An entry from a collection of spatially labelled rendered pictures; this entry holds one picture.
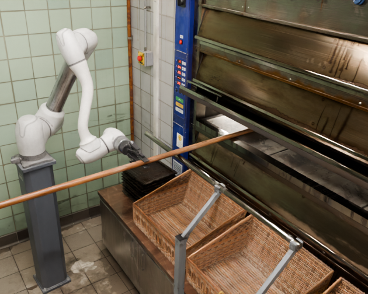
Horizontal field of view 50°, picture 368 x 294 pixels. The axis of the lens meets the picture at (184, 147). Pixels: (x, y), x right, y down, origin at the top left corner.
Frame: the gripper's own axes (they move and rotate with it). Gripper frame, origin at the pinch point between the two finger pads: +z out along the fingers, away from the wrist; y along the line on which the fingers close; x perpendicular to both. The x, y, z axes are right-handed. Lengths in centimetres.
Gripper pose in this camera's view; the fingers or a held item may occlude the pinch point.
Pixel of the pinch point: (143, 161)
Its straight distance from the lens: 207.0
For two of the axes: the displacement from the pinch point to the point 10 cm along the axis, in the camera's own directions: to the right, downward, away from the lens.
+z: 5.8, 3.9, -7.2
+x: -8.2, 2.3, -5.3
